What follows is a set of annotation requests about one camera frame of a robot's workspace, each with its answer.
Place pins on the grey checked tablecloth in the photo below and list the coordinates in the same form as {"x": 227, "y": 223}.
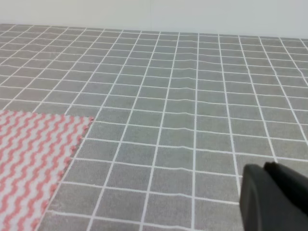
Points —
{"x": 176, "y": 118}

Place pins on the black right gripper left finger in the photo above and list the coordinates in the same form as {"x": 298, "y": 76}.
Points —
{"x": 264, "y": 207}

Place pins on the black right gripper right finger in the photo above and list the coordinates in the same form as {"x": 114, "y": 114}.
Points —
{"x": 293, "y": 184}

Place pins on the pink wavy striped towel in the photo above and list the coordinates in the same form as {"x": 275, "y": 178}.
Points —
{"x": 35, "y": 150}

